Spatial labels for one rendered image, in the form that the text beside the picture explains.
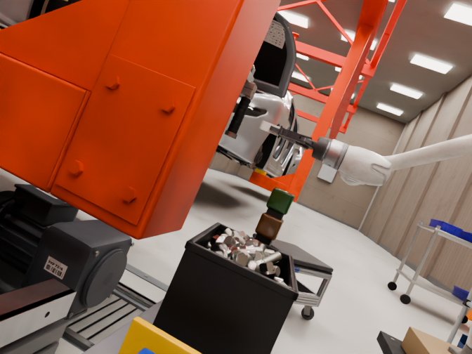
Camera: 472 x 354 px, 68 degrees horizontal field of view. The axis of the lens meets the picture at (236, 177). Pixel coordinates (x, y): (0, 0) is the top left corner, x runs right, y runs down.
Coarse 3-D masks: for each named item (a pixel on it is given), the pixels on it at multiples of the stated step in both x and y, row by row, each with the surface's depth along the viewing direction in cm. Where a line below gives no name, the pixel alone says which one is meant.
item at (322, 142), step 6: (318, 138) 115; (324, 138) 115; (306, 144) 115; (312, 144) 114; (318, 144) 114; (324, 144) 114; (318, 150) 114; (324, 150) 113; (312, 156) 117; (318, 156) 115
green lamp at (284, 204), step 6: (276, 192) 62; (282, 192) 62; (288, 192) 62; (270, 198) 63; (276, 198) 62; (282, 198) 62; (288, 198) 62; (270, 204) 63; (276, 204) 62; (282, 204) 62; (288, 204) 62; (276, 210) 62; (282, 210) 62; (288, 210) 62
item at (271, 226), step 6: (264, 216) 63; (270, 216) 63; (258, 222) 63; (264, 222) 63; (270, 222) 62; (276, 222) 62; (282, 222) 63; (258, 228) 63; (264, 228) 63; (270, 228) 62; (276, 228) 62; (258, 234) 63; (264, 234) 62; (270, 234) 62; (276, 234) 62
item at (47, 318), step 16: (32, 288) 50; (48, 288) 52; (64, 288) 54; (0, 304) 44; (16, 304) 45; (32, 304) 47; (48, 304) 49; (64, 304) 53; (0, 320) 41; (16, 320) 44; (32, 320) 47; (48, 320) 50; (64, 320) 55; (0, 336) 42; (16, 336) 45; (32, 336) 49; (48, 336) 52; (0, 352) 44; (16, 352) 46; (32, 352) 50; (48, 352) 54
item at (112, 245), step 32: (0, 192) 83; (32, 192) 78; (0, 224) 78; (32, 224) 78; (64, 224) 74; (96, 224) 83; (0, 256) 79; (32, 256) 75; (64, 256) 71; (96, 256) 72; (0, 288) 74; (96, 288) 75
